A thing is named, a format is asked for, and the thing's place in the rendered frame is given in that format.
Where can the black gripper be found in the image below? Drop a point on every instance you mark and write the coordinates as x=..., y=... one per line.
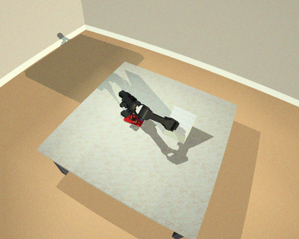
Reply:
x=128, y=111

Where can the red circuit board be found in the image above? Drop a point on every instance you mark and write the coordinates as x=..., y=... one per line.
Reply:
x=134, y=120

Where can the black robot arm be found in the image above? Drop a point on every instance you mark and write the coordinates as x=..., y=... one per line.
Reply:
x=145, y=113

